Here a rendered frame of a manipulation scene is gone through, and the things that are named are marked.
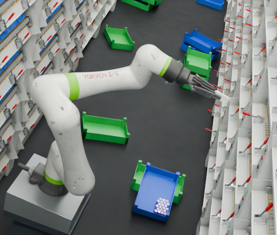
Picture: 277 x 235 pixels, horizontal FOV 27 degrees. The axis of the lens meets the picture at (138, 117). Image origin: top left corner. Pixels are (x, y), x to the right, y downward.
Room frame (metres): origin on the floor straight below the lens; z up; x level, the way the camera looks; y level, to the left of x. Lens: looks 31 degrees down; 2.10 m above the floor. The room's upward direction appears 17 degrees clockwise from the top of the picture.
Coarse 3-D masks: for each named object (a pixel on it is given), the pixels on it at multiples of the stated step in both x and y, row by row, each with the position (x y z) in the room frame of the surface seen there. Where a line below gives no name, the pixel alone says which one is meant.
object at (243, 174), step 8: (240, 128) 2.47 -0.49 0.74; (248, 128) 2.47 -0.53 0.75; (240, 136) 2.47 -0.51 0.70; (248, 136) 2.45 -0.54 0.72; (240, 144) 2.40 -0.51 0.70; (248, 144) 2.39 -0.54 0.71; (240, 152) 2.30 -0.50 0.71; (248, 152) 2.31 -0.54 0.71; (240, 160) 2.25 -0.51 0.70; (248, 160) 2.25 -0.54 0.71; (240, 168) 2.19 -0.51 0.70; (248, 168) 2.18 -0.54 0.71; (240, 176) 2.13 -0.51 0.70; (248, 176) 2.12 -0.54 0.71; (240, 184) 2.07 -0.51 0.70; (240, 192) 2.01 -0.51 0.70
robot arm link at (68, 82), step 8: (40, 80) 1.91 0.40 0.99; (48, 80) 1.92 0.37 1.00; (56, 80) 1.94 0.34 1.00; (64, 80) 1.96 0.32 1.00; (72, 80) 1.98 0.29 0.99; (32, 88) 1.90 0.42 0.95; (40, 88) 1.88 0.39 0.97; (48, 88) 1.88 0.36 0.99; (56, 88) 1.89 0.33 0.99; (64, 88) 1.93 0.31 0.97; (72, 88) 1.96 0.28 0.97; (32, 96) 1.89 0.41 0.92; (40, 96) 1.86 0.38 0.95; (72, 96) 1.95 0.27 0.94
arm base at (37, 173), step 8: (24, 168) 2.08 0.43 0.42; (32, 168) 2.08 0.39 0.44; (40, 168) 2.08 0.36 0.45; (32, 176) 2.05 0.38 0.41; (40, 176) 2.05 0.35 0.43; (40, 184) 2.04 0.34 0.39; (48, 184) 2.02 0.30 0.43; (48, 192) 2.00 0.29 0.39; (56, 192) 2.01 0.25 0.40; (64, 192) 2.04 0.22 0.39
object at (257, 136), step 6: (258, 96) 2.47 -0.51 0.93; (264, 96) 2.46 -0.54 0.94; (252, 102) 2.47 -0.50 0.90; (258, 102) 2.46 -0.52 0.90; (264, 102) 2.45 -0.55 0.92; (252, 108) 2.41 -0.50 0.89; (258, 108) 2.41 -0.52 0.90; (264, 108) 2.41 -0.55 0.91; (252, 114) 2.35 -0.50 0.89; (258, 114) 2.35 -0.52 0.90; (252, 120) 2.29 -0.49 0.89; (252, 126) 2.24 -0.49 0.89; (258, 126) 2.24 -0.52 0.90; (252, 132) 2.19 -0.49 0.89; (258, 132) 2.19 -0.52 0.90; (252, 138) 2.14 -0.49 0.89; (258, 138) 2.14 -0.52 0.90; (252, 144) 2.09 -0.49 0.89; (258, 144) 2.09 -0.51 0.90; (252, 150) 2.04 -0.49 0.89; (252, 156) 2.00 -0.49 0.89; (258, 156) 2.00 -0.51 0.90; (252, 162) 1.95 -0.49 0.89; (252, 168) 1.86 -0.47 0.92
